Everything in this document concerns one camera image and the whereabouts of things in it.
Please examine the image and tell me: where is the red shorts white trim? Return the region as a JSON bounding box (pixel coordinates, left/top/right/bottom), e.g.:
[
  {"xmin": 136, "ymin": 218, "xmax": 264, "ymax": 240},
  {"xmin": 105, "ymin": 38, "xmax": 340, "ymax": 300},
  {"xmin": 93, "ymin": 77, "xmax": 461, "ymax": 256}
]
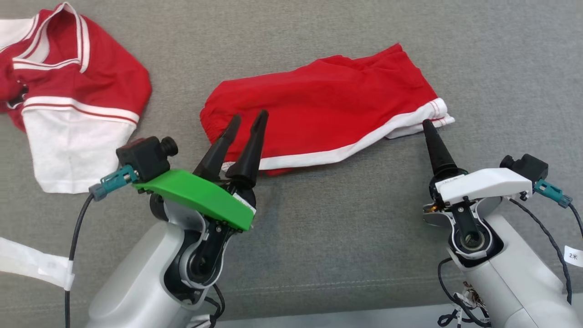
[{"xmin": 199, "ymin": 43, "xmax": 455, "ymax": 176}]

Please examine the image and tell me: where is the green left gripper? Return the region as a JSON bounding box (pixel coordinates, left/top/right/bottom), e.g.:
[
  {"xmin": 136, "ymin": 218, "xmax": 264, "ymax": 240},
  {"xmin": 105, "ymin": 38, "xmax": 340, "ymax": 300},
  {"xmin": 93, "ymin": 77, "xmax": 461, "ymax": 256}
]
[{"xmin": 134, "ymin": 109, "xmax": 269, "ymax": 231}]

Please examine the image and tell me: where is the red white basketball jersey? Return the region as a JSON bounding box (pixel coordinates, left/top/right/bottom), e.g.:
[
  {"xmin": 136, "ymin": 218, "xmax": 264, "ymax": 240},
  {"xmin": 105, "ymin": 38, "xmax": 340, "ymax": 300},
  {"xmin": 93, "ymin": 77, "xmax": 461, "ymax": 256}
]
[{"xmin": 0, "ymin": 2, "xmax": 152, "ymax": 194}]

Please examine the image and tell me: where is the white cable label tag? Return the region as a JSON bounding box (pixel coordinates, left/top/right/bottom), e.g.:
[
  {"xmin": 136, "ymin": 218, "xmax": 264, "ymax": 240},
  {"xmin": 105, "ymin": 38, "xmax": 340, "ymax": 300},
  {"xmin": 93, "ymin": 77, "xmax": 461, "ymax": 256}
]
[
  {"xmin": 563, "ymin": 245, "xmax": 583, "ymax": 267},
  {"xmin": 0, "ymin": 237, "xmax": 75, "ymax": 291}
]

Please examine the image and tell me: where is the thin black wire bundle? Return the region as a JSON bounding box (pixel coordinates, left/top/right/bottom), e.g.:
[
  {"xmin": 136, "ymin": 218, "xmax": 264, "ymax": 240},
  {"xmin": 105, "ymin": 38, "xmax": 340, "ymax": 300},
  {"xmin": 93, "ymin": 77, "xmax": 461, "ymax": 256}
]
[
  {"xmin": 437, "ymin": 257, "xmax": 491, "ymax": 328},
  {"xmin": 200, "ymin": 283, "xmax": 226, "ymax": 328}
]

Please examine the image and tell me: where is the red and white striped garment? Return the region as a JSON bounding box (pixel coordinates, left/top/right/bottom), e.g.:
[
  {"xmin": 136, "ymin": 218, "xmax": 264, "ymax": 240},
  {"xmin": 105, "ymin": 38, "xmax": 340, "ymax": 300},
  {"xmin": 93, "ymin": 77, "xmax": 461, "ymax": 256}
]
[{"xmin": 0, "ymin": 0, "xmax": 583, "ymax": 319}]

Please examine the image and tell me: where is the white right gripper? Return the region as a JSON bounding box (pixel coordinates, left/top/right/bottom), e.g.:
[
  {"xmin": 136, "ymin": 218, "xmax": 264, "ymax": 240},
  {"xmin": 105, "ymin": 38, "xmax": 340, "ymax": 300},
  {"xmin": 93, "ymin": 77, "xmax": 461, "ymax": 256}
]
[{"xmin": 422, "ymin": 119, "xmax": 532, "ymax": 204}]

